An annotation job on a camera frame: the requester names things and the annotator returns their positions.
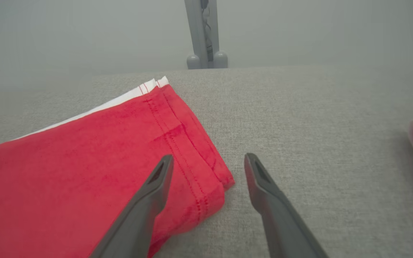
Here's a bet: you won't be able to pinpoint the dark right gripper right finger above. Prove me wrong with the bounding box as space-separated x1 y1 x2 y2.
244 153 329 258

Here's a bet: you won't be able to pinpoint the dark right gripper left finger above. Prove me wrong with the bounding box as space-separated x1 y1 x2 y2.
90 154 174 258

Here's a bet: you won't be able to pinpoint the red shorts with white stripe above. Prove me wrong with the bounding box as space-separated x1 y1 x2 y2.
0 76 236 258

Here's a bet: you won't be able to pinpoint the grey partition post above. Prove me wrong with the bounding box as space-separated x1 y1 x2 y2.
184 0 228 70

